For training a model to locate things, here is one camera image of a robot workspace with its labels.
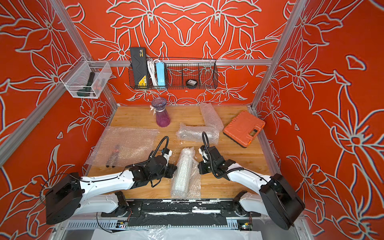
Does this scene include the bubble clear vase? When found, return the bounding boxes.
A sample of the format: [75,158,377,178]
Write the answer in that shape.
[171,147,201,200]

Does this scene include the bubble wrap sheet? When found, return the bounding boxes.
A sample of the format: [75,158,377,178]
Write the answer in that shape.
[86,126,159,167]

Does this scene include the purple blue glass vase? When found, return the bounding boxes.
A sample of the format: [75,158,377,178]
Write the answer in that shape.
[150,97,171,128]

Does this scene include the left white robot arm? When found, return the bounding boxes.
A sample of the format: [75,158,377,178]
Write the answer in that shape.
[45,155,177,225]

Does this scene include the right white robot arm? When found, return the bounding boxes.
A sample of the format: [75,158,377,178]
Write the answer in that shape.
[198,146,305,230]

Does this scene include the bubble wrapped bundle middle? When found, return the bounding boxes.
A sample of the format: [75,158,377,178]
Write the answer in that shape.
[176,123,220,145]

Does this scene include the bubble wrapped bundle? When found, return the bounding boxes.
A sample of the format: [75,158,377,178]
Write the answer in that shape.
[200,103,224,132]
[176,123,220,145]

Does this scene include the bubble wrapped bundle rear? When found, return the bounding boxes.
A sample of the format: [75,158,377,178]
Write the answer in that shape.
[200,103,224,132]

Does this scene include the orange plastic tool case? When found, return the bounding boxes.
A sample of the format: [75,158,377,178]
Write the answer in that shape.
[223,111,266,148]

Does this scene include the orange black pliers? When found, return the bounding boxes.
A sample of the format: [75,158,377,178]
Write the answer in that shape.
[106,145,120,168]

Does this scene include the small black round device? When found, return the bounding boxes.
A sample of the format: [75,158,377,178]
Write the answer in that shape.
[186,79,199,89]

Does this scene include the light blue box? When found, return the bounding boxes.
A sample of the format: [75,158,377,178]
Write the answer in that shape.
[156,62,166,89]

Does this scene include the black box with yellow label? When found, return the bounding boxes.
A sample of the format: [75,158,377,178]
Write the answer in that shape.
[130,47,149,89]

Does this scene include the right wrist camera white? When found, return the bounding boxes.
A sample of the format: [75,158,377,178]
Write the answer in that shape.
[199,145,211,163]

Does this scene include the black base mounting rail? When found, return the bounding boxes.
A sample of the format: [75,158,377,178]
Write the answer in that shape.
[101,199,261,229]

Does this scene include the black wire wall basket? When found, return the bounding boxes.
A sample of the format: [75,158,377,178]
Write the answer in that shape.
[128,58,219,90]

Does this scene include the dark green handled tool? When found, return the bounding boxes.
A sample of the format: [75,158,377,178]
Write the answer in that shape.
[77,72,95,97]

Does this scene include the white coiled cable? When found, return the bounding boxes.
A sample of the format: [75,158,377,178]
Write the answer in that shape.
[147,59,163,88]

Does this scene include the clear acrylic wall bin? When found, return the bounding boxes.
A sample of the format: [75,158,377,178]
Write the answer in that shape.
[60,56,112,99]

